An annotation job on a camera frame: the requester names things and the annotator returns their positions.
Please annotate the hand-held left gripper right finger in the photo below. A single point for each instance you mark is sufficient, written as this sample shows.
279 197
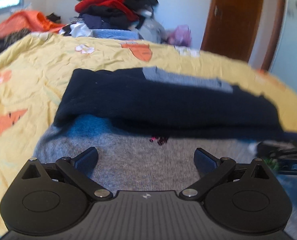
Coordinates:
204 161

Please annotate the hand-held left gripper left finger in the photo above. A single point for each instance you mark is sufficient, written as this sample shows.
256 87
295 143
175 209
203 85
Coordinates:
88 158

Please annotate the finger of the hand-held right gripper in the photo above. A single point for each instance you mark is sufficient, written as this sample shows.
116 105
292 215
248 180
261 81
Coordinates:
291 153

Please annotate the grey-blue knit sweater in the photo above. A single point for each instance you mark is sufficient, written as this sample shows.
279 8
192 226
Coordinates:
138 100

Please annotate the yellow floral blanket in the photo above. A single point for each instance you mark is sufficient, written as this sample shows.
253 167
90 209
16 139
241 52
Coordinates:
26 67

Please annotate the white wardrobe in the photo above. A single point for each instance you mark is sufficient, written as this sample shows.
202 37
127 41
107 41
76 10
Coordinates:
296 30

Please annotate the light blue folded knit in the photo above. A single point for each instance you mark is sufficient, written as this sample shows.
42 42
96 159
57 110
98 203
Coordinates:
113 33

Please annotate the purple plastic bag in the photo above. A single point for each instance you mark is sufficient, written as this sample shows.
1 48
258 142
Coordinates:
179 35

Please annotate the white plastic bag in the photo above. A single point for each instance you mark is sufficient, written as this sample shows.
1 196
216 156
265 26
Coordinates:
78 30

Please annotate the navy garment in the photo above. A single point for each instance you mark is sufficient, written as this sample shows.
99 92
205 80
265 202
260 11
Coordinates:
106 20

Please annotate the leopard print cloth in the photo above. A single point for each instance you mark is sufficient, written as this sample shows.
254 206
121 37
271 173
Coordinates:
17 36

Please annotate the dark brown cloth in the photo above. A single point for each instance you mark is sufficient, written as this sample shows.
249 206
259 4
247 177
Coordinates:
54 17

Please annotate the brown wooden door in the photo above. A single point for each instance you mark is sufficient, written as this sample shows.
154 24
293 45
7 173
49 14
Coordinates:
233 17

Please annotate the orange plastic bag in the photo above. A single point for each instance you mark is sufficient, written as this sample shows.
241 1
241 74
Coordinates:
26 21

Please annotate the red garment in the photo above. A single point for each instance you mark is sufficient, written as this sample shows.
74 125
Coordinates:
101 0

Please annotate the window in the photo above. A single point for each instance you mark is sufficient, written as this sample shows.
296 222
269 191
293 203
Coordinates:
3 5

